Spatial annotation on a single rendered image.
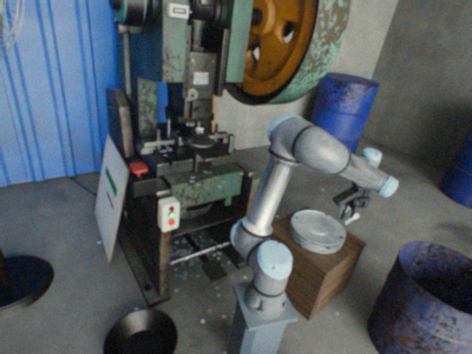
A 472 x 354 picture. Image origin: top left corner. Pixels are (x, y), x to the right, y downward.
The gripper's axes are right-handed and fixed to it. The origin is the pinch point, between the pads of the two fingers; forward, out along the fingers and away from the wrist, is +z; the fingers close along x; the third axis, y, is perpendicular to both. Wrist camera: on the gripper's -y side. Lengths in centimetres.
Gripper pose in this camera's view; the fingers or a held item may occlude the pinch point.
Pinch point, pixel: (343, 219)
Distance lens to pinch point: 148.8
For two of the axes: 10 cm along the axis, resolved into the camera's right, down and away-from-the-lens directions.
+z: -1.3, 8.7, 4.8
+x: -3.0, -5.0, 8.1
